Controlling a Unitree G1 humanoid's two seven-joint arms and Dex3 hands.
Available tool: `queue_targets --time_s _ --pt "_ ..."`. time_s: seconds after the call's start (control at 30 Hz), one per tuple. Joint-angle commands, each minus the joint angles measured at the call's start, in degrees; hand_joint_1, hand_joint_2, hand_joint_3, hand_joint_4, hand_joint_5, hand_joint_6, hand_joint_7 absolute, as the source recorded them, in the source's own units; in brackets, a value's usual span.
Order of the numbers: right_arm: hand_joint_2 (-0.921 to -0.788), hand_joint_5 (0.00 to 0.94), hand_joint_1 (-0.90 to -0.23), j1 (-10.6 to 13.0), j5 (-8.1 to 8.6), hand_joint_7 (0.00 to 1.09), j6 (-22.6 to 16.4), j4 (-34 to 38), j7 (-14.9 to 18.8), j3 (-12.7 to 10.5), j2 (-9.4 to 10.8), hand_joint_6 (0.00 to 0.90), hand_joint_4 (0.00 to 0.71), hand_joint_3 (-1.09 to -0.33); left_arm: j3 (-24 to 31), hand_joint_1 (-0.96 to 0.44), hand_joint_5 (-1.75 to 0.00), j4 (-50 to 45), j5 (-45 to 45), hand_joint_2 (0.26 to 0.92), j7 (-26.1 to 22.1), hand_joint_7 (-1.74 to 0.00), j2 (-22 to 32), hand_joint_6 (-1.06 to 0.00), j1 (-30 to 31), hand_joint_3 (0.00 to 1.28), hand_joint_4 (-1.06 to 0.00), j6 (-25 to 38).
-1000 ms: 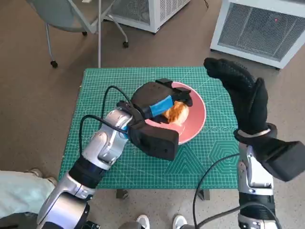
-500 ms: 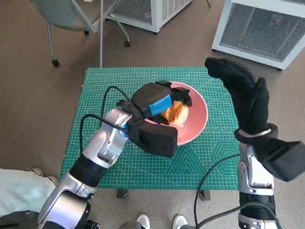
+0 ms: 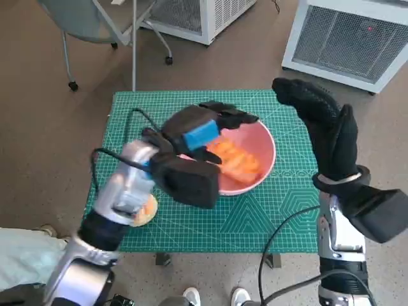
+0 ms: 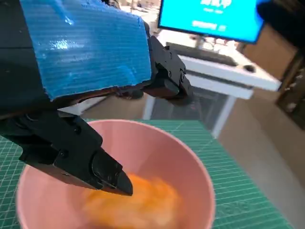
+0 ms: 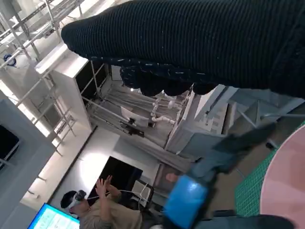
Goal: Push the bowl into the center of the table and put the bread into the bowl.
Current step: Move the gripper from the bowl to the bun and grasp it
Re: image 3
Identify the black knitted gloved right hand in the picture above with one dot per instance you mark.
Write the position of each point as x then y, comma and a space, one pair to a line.
334, 143

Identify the bare black left hand blue tape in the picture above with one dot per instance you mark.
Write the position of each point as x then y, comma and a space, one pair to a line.
191, 124

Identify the long toasted bread loaf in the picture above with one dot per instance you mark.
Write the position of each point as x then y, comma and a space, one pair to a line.
242, 165

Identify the pink bowl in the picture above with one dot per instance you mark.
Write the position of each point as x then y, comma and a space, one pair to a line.
255, 150

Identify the round bread bun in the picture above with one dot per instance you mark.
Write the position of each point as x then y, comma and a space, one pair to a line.
148, 213

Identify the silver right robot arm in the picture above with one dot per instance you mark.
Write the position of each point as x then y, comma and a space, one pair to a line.
341, 277

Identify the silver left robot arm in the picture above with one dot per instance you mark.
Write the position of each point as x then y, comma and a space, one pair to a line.
127, 185

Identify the white mesh cabinet red light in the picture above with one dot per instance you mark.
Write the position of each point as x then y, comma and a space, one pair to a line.
344, 48

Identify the green cutting mat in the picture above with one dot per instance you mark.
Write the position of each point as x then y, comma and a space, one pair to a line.
197, 229

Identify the grey office chair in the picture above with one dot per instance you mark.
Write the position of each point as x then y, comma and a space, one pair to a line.
86, 22

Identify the white shoe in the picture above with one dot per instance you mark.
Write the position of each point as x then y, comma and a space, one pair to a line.
240, 298
192, 298

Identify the small black device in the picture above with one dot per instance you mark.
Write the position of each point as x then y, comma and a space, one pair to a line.
122, 301

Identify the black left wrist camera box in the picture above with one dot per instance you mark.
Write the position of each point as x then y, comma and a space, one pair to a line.
188, 185

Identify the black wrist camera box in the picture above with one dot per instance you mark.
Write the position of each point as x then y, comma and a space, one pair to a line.
188, 185
379, 216

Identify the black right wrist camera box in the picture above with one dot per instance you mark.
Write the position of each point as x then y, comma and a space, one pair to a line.
379, 216

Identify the white metal table frame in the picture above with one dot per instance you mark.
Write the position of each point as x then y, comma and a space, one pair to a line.
134, 48

